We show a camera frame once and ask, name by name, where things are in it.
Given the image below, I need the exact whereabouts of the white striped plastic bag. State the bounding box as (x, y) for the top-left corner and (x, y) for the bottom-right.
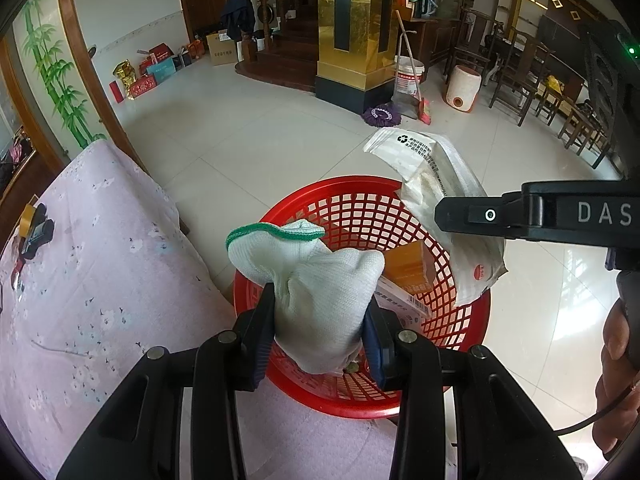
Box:
(363, 127), (506, 306)

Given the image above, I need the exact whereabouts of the orange medicine box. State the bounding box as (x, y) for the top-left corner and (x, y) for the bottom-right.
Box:
(383, 240), (436, 295)

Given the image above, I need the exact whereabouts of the white cotton glove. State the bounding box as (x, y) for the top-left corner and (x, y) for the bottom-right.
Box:
(226, 219), (385, 375)

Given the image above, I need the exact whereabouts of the white medicine box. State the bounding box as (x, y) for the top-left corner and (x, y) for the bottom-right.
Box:
(374, 276), (432, 333)

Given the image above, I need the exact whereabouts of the person's right hand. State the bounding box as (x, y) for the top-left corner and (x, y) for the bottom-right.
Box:
(592, 299), (639, 453)

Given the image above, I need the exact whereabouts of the red plastic mesh basket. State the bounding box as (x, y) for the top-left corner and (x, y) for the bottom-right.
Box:
(226, 176), (490, 419)

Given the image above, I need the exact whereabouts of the white cylinder stool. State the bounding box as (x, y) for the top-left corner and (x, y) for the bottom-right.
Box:
(445, 65), (483, 113)

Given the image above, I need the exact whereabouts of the purple mop head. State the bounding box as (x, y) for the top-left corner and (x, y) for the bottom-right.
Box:
(361, 103), (401, 128)

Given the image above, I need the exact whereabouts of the lilac floral tablecloth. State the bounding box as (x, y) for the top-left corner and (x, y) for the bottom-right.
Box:
(1, 140), (396, 479)

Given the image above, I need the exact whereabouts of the white bucket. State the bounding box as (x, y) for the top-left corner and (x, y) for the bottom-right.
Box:
(395, 55), (425, 98)

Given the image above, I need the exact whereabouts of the black pouch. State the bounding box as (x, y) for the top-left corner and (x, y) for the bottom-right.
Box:
(20, 204), (54, 260)

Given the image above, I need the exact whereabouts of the yellow tape roll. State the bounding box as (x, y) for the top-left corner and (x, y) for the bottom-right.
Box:
(18, 204), (37, 238)

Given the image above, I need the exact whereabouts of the golden pillar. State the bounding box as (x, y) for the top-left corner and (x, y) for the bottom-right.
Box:
(314, 0), (398, 115)

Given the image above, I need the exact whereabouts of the wooden staircase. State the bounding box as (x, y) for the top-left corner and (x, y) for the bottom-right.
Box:
(235, 0), (319, 92)

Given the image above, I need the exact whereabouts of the brown cardboard box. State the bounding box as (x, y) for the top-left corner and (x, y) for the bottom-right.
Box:
(206, 30), (238, 66)

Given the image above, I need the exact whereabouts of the bamboo painted panel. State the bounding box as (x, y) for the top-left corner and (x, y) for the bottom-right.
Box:
(13, 0), (108, 159)

